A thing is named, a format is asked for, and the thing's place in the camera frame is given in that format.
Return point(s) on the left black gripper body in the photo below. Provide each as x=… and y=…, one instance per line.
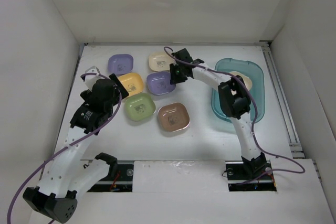
x=111, y=109

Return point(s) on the cream plate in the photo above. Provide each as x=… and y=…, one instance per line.
x=247, y=81
x=160, y=61

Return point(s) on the cream plate back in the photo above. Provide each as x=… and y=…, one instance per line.
x=160, y=61

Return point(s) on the green plate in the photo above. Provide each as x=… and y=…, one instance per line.
x=139, y=107

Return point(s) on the brown plate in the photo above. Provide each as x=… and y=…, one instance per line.
x=173, y=117

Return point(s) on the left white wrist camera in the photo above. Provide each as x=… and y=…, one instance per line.
x=92, y=77

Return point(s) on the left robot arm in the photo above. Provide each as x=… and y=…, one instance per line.
x=57, y=194

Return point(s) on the yellow plate on table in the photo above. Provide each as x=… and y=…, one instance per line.
x=132, y=82

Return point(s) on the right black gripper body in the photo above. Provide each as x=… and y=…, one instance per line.
x=177, y=75

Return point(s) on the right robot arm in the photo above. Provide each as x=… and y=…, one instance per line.
x=234, y=99

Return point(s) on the teal plastic bin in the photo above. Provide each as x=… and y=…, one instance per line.
x=257, y=90

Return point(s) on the purple plate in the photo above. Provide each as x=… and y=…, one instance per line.
x=120, y=64
x=159, y=83

